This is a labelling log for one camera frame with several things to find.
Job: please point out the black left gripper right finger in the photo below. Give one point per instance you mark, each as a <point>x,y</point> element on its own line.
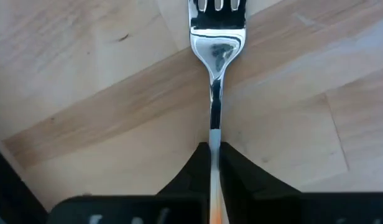
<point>241,177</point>

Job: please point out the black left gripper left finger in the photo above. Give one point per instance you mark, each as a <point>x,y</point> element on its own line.
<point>194,177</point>

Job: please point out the black aluminium table frame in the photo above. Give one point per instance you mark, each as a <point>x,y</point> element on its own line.
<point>11,199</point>

